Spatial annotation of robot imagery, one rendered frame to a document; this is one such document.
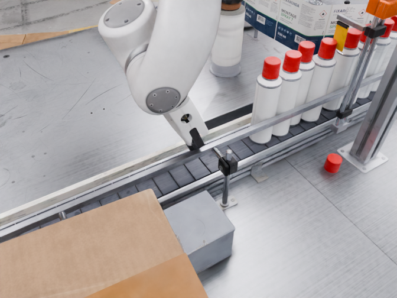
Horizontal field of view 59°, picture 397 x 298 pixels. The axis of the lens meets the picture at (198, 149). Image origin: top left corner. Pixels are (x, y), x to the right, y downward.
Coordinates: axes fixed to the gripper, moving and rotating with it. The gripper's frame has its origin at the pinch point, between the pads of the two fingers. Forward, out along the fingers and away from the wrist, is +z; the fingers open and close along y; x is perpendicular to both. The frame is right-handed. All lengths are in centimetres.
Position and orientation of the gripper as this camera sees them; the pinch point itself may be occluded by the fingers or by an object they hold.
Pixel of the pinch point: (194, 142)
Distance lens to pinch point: 71.8
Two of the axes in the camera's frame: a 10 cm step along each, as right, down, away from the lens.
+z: 3.0, 5.4, 7.9
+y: -5.1, -6.1, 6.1
